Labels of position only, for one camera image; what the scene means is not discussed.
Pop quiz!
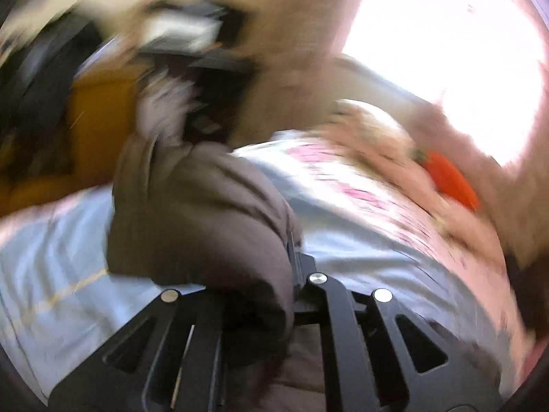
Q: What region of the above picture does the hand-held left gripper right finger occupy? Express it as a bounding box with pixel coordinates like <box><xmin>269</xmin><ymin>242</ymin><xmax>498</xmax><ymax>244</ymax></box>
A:
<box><xmin>292</xmin><ymin>232</ymin><xmax>500</xmax><ymax>412</ymax></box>

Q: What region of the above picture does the orange wooden furniture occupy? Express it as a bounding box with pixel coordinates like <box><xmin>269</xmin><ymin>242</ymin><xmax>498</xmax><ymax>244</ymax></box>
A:
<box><xmin>0</xmin><ymin>62</ymin><xmax>147</xmax><ymax>217</ymax></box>

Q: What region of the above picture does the orange carrot plush toy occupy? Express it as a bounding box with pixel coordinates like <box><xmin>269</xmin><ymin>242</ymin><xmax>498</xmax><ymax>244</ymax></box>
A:
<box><xmin>418</xmin><ymin>149</ymin><xmax>480</xmax><ymax>212</ymax></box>

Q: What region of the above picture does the dark shelf with clutter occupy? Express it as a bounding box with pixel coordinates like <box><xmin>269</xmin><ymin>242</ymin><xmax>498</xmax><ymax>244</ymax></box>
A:
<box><xmin>129</xmin><ymin>0</ymin><xmax>262</xmax><ymax>142</ymax></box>

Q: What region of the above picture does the pink patterned blanket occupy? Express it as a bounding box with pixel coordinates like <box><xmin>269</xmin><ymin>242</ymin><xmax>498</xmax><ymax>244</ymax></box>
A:
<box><xmin>287</xmin><ymin>99</ymin><xmax>537</xmax><ymax>353</ymax></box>

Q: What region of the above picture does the light blue bed sheet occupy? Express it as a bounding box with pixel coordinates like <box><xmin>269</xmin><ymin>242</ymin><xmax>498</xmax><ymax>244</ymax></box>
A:
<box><xmin>0</xmin><ymin>137</ymin><xmax>522</xmax><ymax>408</ymax></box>

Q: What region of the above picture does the beige curtain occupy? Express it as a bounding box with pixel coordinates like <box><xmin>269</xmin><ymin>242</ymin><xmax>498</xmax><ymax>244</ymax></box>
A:
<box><xmin>232</xmin><ymin>0</ymin><xmax>387</xmax><ymax>147</ymax></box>

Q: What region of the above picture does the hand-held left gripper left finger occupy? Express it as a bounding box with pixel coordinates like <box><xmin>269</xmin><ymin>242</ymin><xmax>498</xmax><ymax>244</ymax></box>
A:
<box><xmin>48</xmin><ymin>288</ymin><xmax>241</xmax><ymax>412</ymax></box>

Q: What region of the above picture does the brown garment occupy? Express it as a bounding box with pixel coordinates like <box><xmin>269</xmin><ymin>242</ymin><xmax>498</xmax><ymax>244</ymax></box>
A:
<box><xmin>105</xmin><ymin>135</ymin><xmax>327</xmax><ymax>396</ymax></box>

